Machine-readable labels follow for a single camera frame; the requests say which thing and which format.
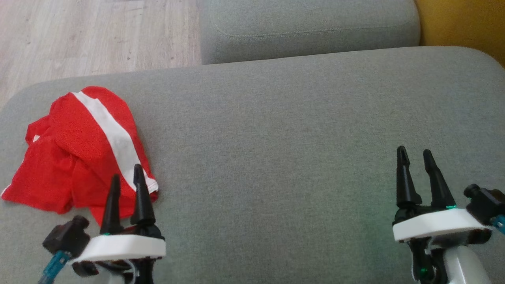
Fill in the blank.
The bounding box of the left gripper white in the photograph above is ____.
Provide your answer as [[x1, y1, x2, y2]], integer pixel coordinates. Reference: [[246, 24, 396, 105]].
[[71, 164, 166, 284]]

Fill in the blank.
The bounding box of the red white basketball jersey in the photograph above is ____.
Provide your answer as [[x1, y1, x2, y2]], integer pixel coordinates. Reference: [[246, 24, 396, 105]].
[[1, 116, 79, 215]]

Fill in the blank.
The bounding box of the grey fabric sofa seat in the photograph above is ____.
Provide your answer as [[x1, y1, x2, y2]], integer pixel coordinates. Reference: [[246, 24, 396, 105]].
[[0, 46, 505, 284]]

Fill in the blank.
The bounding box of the red shorts white stripe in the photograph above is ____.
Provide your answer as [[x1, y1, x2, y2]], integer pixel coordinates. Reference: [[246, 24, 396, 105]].
[[49, 86, 159, 226]]

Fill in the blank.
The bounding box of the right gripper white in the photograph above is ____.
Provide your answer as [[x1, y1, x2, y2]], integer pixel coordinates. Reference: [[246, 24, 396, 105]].
[[392, 146, 492, 284]]

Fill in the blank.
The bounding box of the left camera cable blue plug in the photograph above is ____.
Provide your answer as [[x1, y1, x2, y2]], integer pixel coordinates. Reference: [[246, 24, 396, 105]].
[[39, 250, 72, 284]]

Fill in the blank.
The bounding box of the mustard yellow furniture panel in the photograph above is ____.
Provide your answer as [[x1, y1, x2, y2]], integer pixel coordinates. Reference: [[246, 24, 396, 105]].
[[414, 0, 505, 67]]

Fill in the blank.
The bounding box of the grey sofa back cushion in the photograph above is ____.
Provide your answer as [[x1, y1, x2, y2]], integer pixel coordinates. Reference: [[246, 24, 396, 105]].
[[200, 0, 421, 65]]

